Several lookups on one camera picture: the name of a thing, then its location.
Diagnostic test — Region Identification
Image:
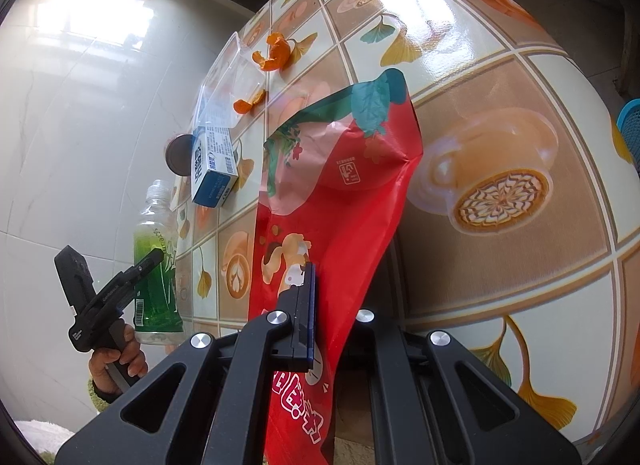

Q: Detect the green plastic bottle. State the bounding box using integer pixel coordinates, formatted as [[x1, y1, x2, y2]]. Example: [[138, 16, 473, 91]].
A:
[[132, 179, 184, 346]]

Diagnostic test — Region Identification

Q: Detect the red drink can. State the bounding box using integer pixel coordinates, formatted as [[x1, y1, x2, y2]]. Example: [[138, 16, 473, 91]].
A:
[[165, 133, 195, 177]]

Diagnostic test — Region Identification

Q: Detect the blue cling film box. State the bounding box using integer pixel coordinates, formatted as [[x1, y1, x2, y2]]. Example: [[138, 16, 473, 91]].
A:
[[191, 125, 239, 208]]

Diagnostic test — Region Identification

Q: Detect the red snack bag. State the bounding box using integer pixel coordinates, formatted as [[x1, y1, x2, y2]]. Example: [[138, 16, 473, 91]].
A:
[[250, 69, 423, 464]]

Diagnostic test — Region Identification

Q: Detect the clear plastic tray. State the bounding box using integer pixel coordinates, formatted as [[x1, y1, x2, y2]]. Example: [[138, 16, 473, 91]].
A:
[[192, 32, 266, 129]]

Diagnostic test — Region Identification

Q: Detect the blue plastic trash basket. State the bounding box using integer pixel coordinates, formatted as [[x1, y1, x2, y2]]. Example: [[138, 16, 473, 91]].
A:
[[616, 99, 640, 170]]

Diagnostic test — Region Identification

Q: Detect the person's left hand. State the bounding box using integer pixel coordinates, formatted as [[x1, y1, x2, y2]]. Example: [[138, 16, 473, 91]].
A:
[[88, 324, 149, 398]]

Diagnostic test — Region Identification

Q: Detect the small orange peel piece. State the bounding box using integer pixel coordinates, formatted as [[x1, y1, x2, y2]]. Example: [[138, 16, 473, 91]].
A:
[[233, 89, 266, 115]]

